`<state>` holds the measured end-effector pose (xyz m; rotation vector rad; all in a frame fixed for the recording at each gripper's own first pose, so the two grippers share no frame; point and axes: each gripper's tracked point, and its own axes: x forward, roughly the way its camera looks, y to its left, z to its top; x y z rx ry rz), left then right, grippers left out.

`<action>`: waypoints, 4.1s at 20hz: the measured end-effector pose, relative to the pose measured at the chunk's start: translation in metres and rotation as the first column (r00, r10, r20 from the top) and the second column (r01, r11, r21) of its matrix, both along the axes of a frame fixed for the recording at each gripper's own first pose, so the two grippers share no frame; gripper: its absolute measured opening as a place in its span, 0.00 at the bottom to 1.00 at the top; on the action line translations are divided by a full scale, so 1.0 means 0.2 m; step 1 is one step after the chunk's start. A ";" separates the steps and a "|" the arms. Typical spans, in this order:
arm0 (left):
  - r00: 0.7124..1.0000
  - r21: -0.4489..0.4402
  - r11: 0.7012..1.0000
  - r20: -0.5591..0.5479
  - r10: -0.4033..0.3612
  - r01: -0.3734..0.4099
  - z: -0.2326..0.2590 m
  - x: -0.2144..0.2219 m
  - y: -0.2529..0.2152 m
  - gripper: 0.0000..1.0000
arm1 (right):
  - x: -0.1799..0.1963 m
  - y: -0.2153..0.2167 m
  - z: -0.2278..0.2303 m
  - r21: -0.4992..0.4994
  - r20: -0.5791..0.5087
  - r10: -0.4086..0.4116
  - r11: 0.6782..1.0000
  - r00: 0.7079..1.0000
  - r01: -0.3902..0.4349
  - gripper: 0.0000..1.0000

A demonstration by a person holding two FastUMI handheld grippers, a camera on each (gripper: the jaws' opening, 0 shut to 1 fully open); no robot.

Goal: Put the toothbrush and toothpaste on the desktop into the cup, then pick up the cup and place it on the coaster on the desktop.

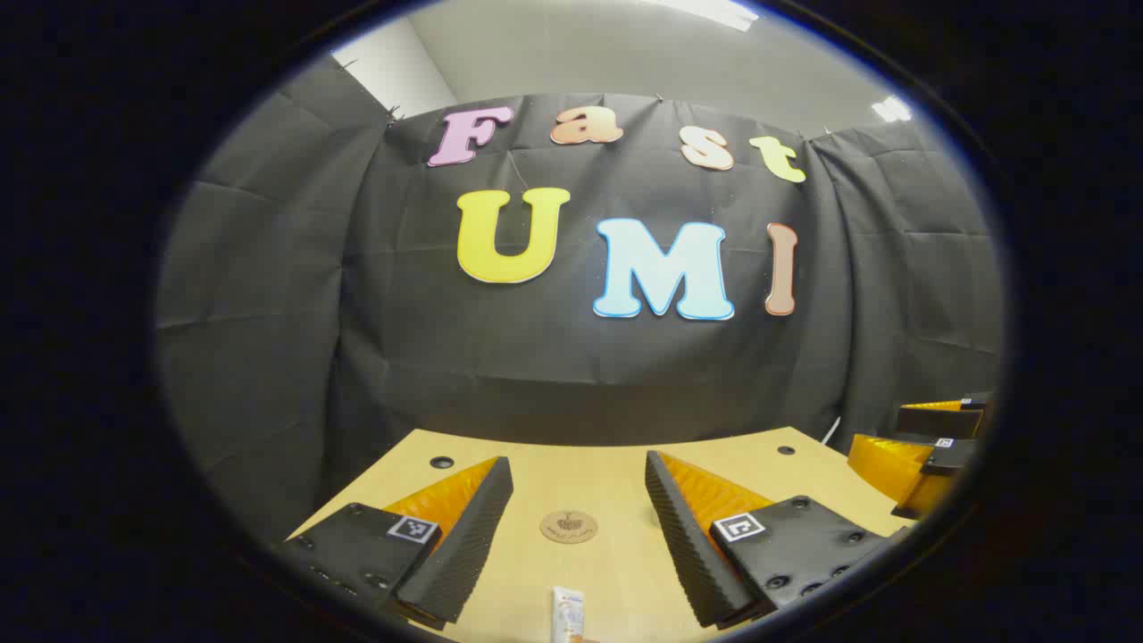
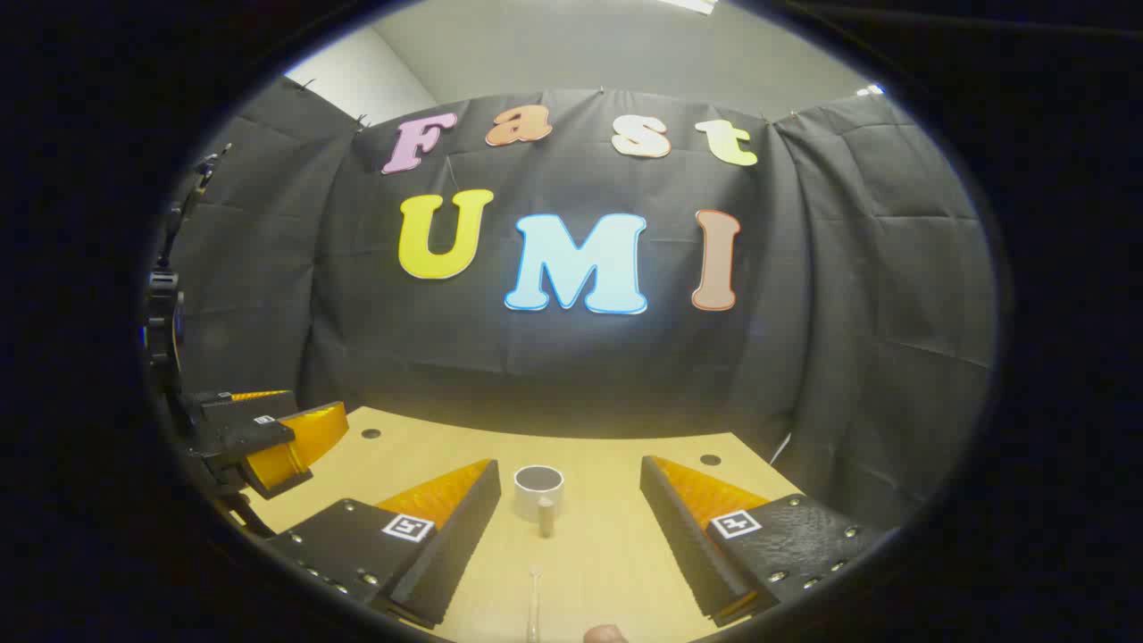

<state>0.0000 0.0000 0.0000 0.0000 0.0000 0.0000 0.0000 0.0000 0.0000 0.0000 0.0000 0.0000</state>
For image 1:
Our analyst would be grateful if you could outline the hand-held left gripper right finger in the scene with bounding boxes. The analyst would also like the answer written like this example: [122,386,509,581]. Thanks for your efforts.
[645,449,912,629]

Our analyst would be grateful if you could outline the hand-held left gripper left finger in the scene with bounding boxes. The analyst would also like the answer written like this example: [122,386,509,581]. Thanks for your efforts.
[272,455,515,626]

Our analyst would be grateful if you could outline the round wooden coaster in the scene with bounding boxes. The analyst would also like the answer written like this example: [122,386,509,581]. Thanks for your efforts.
[539,510,599,544]

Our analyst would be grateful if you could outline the white toothpaste tube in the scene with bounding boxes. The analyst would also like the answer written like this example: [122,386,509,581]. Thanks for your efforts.
[551,585,587,643]

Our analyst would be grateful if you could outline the light wooden desktop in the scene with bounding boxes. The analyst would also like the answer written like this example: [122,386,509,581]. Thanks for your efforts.
[286,429,912,643]

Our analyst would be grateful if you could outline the black backdrop cloth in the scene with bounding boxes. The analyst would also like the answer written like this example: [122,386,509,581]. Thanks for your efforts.
[156,54,1005,546]

